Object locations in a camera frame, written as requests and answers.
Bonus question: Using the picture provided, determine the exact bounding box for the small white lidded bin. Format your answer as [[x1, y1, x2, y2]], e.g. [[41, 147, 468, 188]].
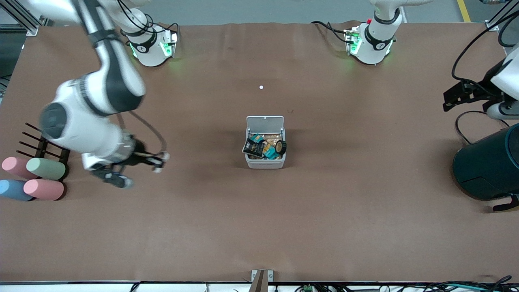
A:
[[246, 116, 286, 170]]

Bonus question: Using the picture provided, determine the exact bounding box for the dark teal pedal bin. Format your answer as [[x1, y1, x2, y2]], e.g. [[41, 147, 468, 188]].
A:
[[452, 123, 519, 213]]

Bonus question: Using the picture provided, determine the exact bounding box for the green cup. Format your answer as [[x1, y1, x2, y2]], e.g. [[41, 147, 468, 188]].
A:
[[26, 158, 66, 181]]

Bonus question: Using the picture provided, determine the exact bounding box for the black cup rack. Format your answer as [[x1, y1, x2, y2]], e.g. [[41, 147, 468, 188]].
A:
[[16, 123, 72, 179]]

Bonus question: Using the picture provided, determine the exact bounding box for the pink cup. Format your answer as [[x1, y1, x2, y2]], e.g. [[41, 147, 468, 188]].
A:
[[24, 179, 65, 201], [2, 157, 38, 179]]

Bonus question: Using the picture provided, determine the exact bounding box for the blue cup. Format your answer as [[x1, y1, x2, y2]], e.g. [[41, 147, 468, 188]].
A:
[[0, 180, 35, 202]]

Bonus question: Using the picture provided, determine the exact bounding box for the black snack packet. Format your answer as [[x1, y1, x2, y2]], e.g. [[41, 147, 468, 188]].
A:
[[242, 134, 266, 158]]

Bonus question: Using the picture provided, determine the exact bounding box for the black base power cable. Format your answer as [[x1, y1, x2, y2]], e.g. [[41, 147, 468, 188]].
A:
[[311, 20, 350, 44]]

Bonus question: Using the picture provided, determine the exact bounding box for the metal table edge bracket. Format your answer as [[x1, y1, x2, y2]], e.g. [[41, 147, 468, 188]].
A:
[[249, 269, 275, 292]]

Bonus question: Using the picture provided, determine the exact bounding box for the aluminium frame profile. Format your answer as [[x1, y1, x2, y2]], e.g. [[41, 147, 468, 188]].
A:
[[0, 0, 49, 37]]

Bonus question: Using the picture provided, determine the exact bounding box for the black cable bundle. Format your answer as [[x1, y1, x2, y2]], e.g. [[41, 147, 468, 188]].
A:
[[296, 276, 519, 292]]

